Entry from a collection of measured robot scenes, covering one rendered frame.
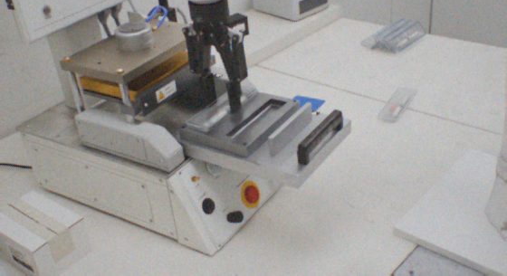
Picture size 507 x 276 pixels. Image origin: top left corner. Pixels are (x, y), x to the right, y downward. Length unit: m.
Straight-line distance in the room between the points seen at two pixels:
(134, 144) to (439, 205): 0.64
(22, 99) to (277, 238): 0.95
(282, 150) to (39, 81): 0.97
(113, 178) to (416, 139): 0.76
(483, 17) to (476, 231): 2.48
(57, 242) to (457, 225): 0.79
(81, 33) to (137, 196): 0.40
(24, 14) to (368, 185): 0.82
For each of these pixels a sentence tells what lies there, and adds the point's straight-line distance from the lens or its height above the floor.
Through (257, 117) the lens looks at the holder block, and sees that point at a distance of 1.24.
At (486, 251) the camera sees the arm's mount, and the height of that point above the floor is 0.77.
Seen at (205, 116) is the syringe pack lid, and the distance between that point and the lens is 1.21.
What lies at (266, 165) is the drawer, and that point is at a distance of 1.10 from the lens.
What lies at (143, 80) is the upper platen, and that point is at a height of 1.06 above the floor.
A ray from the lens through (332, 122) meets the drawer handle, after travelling 1.15.
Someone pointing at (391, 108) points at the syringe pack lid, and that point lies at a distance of 1.68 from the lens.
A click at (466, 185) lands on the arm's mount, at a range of 1.41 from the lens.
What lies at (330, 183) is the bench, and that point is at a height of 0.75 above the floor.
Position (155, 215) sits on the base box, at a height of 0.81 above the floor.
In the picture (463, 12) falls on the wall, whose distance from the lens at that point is 3.71.
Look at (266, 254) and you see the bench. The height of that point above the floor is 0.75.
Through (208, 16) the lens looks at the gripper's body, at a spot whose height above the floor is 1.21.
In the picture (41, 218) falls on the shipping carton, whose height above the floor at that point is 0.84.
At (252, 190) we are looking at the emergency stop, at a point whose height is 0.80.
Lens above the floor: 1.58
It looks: 30 degrees down
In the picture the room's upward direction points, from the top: 6 degrees counter-clockwise
